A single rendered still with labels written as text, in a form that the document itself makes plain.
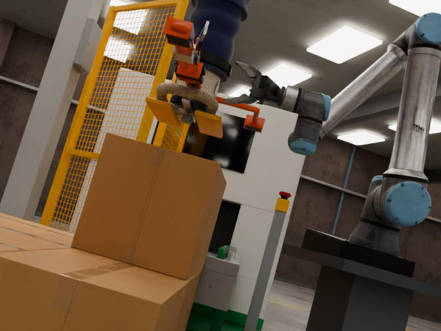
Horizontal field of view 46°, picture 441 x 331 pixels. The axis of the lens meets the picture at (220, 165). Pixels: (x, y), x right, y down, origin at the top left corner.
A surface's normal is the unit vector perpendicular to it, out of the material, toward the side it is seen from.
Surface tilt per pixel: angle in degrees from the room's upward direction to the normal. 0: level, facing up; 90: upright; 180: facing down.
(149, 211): 90
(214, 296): 90
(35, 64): 90
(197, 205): 90
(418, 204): 99
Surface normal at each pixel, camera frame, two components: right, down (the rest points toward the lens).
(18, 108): 0.28, -0.05
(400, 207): -0.04, 0.03
